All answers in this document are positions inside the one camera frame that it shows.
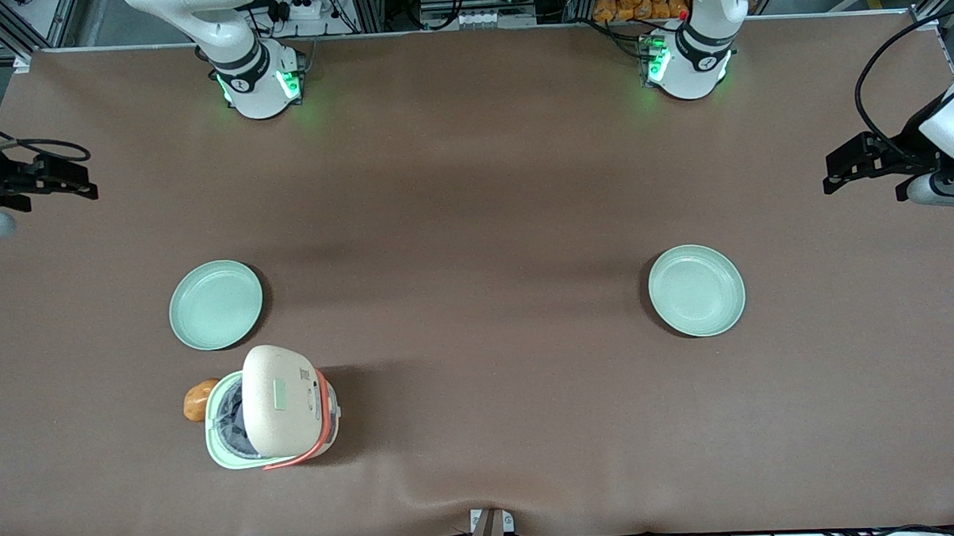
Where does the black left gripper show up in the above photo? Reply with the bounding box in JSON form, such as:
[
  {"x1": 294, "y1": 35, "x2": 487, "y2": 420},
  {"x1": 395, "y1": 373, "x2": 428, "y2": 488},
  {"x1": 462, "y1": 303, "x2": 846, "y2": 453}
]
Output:
[{"x1": 821, "y1": 117, "x2": 944, "y2": 203}]

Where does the beige and green rice cooker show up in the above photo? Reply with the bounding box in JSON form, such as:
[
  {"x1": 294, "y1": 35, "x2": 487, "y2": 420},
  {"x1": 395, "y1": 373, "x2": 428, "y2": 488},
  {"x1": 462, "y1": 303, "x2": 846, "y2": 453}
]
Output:
[{"x1": 202, "y1": 342, "x2": 343, "y2": 473}]

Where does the light green round plate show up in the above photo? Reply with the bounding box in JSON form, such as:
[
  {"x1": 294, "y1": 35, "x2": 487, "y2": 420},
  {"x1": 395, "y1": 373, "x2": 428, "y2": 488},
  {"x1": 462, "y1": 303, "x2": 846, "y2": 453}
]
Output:
[
  {"x1": 646, "y1": 243, "x2": 748, "y2": 339},
  {"x1": 167, "y1": 258, "x2": 266, "y2": 353}
]

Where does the orange-brown bread roll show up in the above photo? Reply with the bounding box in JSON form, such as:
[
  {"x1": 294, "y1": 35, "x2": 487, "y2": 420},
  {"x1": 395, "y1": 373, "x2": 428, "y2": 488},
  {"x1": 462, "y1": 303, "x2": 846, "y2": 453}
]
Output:
[{"x1": 182, "y1": 377, "x2": 223, "y2": 423}]

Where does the white power strip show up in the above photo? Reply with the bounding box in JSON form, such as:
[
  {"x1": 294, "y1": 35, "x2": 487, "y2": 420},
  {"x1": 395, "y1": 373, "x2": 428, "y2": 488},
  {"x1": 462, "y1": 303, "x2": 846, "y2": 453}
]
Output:
[{"x1": 272, "y1": 0, "x2": 336, "y2": 24}]

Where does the brown table cloth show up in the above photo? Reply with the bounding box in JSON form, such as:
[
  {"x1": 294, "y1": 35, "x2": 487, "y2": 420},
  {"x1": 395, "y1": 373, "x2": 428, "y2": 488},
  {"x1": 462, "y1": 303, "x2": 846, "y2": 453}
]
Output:
[{"x1": 0, "y1": 12, "x2": 954, "y2": 536}]

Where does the metal table clamp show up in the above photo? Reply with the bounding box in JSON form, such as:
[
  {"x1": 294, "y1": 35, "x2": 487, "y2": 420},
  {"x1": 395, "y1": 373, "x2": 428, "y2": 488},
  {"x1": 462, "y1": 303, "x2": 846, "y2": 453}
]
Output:
[{"x1": 463, "y1": 507, "x2": 515, "y2": 536}]

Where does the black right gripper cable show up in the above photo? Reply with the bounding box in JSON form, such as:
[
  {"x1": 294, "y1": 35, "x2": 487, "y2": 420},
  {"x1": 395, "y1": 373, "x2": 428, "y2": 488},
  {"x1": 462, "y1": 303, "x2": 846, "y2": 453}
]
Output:
[{"x1": 0, "y1": 107, "x2": 91, "y2": 165}]

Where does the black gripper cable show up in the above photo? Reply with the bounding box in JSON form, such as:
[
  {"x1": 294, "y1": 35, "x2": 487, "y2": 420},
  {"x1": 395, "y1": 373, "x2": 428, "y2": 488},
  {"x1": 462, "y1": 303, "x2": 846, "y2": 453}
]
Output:
[
  {"x1": 0, "y1": 107, "x2": 91, "y2": 165},
  {"x1": 851, "y1": 4, "x2": 954, "y2": 168}
]

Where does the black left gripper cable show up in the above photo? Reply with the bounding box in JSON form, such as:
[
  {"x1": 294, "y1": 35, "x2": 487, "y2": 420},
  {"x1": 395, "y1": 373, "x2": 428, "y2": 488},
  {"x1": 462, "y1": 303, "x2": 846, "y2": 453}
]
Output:
[{"x1": 851, "y1": 4, "x2": 954, "y2": 168}]

